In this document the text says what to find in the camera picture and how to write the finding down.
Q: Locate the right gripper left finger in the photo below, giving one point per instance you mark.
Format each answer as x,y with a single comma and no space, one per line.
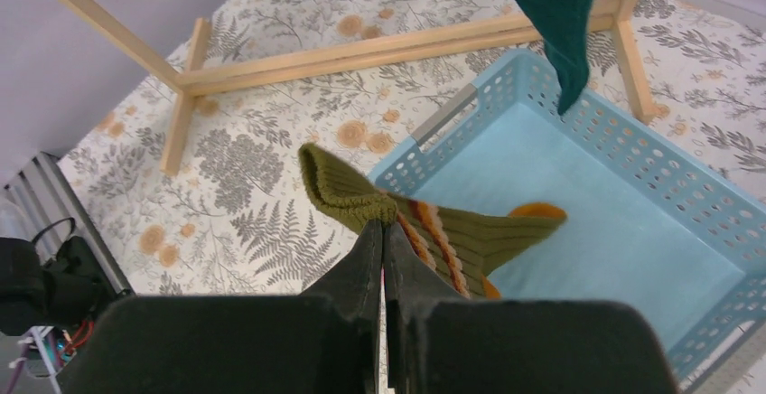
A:
323,340

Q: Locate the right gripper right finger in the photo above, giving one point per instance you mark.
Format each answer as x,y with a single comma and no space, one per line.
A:
441,342

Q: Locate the olive orange sock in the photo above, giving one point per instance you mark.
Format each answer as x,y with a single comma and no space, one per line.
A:
462,247

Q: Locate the dark teal sock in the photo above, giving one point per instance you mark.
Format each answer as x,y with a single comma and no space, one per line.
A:
563,26

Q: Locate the floral table mat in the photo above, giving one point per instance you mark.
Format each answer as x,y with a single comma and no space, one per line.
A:
235,221

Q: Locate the light blue plastic basket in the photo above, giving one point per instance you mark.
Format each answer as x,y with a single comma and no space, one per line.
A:
648,225

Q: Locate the wooden drying rack frame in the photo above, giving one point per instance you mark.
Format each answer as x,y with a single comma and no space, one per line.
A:
196,81

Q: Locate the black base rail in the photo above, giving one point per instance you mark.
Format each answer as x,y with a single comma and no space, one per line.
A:
32,200

